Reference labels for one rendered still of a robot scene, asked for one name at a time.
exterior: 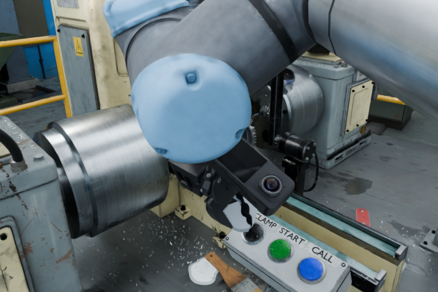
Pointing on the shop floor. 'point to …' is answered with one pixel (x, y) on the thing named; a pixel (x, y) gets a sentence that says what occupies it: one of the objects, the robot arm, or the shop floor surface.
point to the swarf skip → (4, 63)
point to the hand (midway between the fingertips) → (249, 225)
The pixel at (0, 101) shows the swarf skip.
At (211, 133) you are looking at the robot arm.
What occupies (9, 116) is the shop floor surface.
